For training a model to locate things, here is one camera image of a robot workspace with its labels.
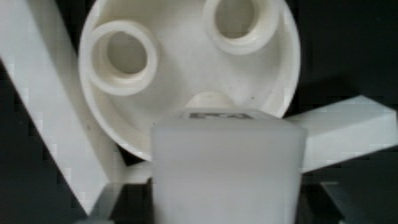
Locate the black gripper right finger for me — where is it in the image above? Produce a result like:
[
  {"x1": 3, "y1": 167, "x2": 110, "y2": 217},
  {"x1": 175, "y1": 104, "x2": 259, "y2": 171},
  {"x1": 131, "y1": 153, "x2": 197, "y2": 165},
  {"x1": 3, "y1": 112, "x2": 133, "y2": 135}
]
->
[{"x1": 294, "y1": 182, "x2": 346, "y2": 224}]

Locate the white right fence rail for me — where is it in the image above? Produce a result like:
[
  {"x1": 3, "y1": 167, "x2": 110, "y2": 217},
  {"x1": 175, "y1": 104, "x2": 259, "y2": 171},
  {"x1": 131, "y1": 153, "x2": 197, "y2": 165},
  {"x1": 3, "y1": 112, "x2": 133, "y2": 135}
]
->
[{"x1": 285, "y1": 96, "x2": 398, "y2": 172}]

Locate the white fence rail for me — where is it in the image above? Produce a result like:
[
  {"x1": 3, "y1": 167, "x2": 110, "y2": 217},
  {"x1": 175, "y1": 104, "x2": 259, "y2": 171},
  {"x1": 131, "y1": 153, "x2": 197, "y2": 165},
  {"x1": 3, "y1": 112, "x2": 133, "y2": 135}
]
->
[
  {"x1": 0, "y1": 0, "x2": 152, "y2": 217},
  {"x1": 285, "y1": 96, "x2": 398, "y2": 172}
]

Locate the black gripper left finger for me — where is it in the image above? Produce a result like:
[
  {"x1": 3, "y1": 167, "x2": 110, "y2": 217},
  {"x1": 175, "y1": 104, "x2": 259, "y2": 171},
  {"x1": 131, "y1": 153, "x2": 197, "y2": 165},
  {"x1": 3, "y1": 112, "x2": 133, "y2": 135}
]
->
[{"x1": 86, "y1": 182, "x2": 156, "y2": 224}]

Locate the white stool leg with tag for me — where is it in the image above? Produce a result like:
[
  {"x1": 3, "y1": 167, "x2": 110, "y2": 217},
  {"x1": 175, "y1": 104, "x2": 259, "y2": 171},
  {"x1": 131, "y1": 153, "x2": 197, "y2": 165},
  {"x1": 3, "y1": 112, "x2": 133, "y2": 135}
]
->
[{"x1": 150, "y1": 109, "x2": 307, "y2": 224}]

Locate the white front fence rail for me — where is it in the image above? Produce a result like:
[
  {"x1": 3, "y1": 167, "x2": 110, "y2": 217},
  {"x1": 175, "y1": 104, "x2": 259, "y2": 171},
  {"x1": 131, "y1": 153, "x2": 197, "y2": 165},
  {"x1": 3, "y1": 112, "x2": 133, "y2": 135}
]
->
[{"x1": 0, "y1": 0, "x2": 152, "y2": 217}]

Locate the white round stool seat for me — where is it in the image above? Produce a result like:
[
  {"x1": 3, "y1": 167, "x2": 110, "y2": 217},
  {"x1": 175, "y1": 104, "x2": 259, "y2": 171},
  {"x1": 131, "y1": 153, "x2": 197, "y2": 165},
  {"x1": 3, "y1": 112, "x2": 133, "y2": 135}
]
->
[{"x1": 78, "y1": 0, "x2": 300, "y2": 160}]

